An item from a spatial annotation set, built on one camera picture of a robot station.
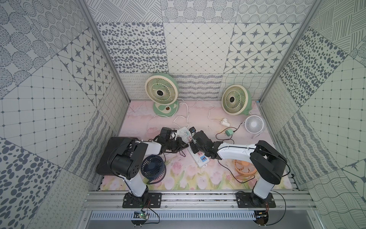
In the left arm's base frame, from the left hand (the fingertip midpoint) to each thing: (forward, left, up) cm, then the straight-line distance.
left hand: (188, 143), depth 91 cm
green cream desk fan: (+31, -35, +10) cm, 48 cm away
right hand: (0, -3, 0) cm, 3 cm away
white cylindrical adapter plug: (+19, -27, -2) cm, 33 cm away
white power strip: (+7, +3, 0) cm, 7 cm away
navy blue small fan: (-19, +19, +4) cm, 27 cm away
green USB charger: (+10, -29, -2) cm, 31 cm away
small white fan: (+13, -46, +3) cm, 48 cm away
